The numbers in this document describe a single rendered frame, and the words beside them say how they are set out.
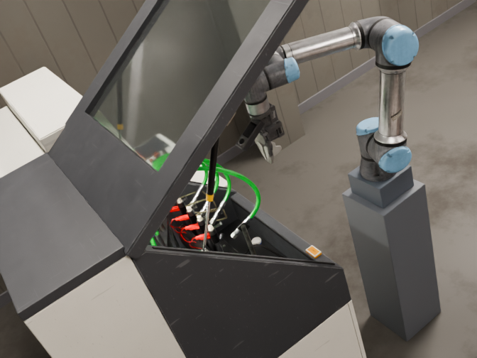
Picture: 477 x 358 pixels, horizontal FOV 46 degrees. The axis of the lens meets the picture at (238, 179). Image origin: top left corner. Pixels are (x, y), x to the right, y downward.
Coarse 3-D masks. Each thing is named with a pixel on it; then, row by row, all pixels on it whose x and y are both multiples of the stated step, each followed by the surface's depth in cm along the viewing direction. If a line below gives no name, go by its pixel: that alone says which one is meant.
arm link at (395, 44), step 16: (368, 32) 188; (384, 32) 181; (400, 32) 177; (384, 48) 179; (400, 48) 179; (416, 48) 180; (384, 64) 184; (400, 64) 181; (384, 80) 189; (400, 80) 187; (384, 96) 192; (400, 96) 191; (384, 112) 195; (400, 112) 194; (384, 128) 198; (400, 128) 198; (368, 144) 210; (384, 144) 200; (400, 144) 199; (384, 160) 200; (400, 160) 202
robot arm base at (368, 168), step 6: (366, 162) 221; (372, 162) 219; (360, 168) 228; (366, 168) 222; (372, 168) 220; (378, 168) 220; (366, 174) 223; (372, 174) 221; (378, 174) 222; (384, 174) 220; (390, 174) 221; (372, 180) 223; (378, 180) 222
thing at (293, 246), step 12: (240, 204) 228; (252, 204) 225; (240, 216) 236; (264, 216) 217; (252, 228) 231; (264, 228) 218; (276, 228) 210; (276, 240) 214; (288, 240) 203; (300, 240) 201; (288, 252) 209; (300, 252) 199
